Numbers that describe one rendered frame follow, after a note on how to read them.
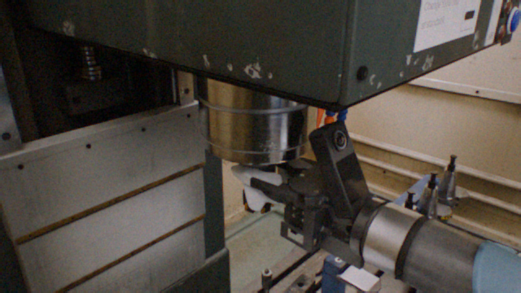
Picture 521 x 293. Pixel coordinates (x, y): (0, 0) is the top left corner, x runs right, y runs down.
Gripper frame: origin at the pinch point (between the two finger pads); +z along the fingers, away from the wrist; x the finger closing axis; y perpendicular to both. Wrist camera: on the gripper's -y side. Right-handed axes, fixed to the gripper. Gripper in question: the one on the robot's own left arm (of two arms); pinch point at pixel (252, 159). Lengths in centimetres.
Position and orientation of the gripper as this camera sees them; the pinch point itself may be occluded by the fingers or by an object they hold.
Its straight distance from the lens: 58.7
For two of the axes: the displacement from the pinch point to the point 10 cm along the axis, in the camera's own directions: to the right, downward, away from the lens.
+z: -7.3, -3.0, 6.2
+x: 6.9, -3.0, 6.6
